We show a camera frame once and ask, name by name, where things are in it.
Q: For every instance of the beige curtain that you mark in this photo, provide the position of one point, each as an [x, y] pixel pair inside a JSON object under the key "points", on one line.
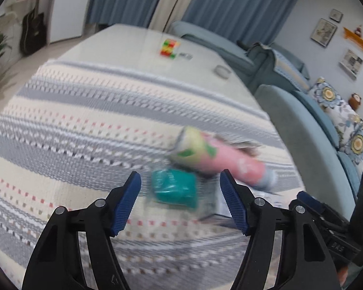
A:
{"points": [[175, 3]]}

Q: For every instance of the green packet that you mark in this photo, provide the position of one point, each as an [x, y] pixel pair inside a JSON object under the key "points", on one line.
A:
{"points": [[172, 187]]}

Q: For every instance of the round glass ashtray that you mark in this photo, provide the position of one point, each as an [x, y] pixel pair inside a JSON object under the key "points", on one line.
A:
{"points": [[222, 72]]}

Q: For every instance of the white patchwork canvas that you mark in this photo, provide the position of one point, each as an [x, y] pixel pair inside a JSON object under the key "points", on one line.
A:
{"points": [[351, 63]]}

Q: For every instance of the black guitar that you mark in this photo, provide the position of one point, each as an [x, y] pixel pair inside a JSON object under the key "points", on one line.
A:
{"points": [[32, 33]]}

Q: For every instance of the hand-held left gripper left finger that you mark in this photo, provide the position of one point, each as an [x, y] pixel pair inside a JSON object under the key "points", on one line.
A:
{"points": [[127, 199]]}

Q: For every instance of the small metal keys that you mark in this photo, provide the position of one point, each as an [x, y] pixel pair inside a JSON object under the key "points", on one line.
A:
{"points": [[185, 56]]}

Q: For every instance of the pink drink can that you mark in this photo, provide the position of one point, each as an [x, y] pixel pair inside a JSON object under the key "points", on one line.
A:
{"points": [[223, 160]]}

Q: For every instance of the tall black flower frame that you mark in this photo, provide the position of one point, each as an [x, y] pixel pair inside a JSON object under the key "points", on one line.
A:
{"points": [[323, 32]]}

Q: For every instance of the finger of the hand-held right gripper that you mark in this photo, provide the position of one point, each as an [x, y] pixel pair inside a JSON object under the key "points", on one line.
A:
{"points": [[310, 201]]}

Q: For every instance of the brown monkey plush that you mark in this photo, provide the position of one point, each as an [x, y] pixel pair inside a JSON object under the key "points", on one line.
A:
{"points": [[355, 101]]}

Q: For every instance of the floral print cushion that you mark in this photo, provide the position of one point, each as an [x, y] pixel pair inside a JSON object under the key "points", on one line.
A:
{"points": [[328, 95], [358, 143]]}

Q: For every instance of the plain blue cushion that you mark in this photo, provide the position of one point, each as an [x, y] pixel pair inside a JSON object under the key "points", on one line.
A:
{"points": [[349, 172], [317, 114]]}

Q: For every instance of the orange wall shelf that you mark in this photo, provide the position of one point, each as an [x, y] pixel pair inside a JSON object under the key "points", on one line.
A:
{"points": [[357, 40]]}

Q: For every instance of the red gourd figurine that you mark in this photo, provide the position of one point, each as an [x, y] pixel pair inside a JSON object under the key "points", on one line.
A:
{"points": [[358, 30]]}

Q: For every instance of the small black picture frame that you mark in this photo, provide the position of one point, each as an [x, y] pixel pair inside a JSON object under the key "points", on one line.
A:
{"points": [[336, 15]]}

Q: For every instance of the striped blue sofa cover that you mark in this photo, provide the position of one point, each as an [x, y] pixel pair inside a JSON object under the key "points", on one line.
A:
{"points": [[290, 66]]}

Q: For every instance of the blue curtain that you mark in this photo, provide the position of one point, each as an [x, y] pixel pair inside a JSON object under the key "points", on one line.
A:
{"points": [[124, 0], [245, 9]]}

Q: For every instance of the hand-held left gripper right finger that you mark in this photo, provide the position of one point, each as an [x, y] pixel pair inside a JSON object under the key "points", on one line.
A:
{"points": [[233, 199]]}

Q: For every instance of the colourful puzzle cube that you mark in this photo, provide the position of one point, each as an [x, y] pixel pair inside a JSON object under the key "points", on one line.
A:
{"points": [[170, 48]]}

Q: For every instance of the teal corner sofa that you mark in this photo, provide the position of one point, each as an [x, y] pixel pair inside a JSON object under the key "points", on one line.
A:
{"points": [[290, 120]]}

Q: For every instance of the striped woven tablecloth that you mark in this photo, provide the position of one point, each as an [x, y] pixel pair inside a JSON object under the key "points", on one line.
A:
{"points": [[78, 127]]}

